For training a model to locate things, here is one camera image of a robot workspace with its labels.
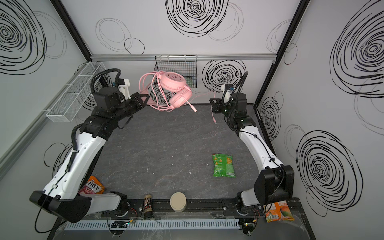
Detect pink headphone cable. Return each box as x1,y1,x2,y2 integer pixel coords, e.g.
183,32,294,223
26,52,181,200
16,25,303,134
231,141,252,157
191,91,223,125

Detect pink headphones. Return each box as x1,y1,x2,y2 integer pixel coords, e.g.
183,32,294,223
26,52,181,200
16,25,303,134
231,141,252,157
139,71,197,112

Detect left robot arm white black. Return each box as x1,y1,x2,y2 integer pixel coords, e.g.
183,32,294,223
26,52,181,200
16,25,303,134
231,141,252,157
30,68,150,223

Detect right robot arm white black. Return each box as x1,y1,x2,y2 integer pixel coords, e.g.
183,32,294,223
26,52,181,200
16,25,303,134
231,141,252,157
210,72,295,212

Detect green snack bag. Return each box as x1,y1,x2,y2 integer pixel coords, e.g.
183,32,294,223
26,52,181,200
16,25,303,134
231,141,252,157
212,154,236,178

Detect orange white snack bag left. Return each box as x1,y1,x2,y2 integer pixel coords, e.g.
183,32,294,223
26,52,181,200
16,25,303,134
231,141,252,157
79,176,105,195

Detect beige round lid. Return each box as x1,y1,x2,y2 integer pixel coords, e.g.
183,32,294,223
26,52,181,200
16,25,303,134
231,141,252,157
170,192,187,213

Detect small brown bottle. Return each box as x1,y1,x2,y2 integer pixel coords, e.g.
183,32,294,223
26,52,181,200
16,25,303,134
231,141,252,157
143,194,153,220

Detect orange snack bag right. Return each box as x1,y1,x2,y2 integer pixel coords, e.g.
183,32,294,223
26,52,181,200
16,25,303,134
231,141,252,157
265,201,295,223

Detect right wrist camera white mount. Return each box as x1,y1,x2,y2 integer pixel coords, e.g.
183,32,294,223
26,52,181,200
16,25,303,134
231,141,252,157
221,84,235,106

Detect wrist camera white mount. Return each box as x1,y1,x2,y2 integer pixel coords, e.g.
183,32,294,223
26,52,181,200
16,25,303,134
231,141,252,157
221,84,235,106
117,79,131,100

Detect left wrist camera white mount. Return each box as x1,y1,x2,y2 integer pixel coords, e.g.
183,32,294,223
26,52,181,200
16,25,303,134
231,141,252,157
117,79,131,100

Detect black wire basket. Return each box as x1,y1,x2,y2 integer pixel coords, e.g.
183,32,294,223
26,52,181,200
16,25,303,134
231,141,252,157
154,55,198,88

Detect clear plastic wall shelf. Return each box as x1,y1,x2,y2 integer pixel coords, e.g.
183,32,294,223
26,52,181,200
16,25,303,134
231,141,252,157
46,62,106,123

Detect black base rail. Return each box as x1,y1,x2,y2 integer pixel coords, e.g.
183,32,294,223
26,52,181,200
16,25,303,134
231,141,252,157
100,197,259,219

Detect white slotted cable duct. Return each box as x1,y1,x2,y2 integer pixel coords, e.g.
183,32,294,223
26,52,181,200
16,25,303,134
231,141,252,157
65,219,240,231

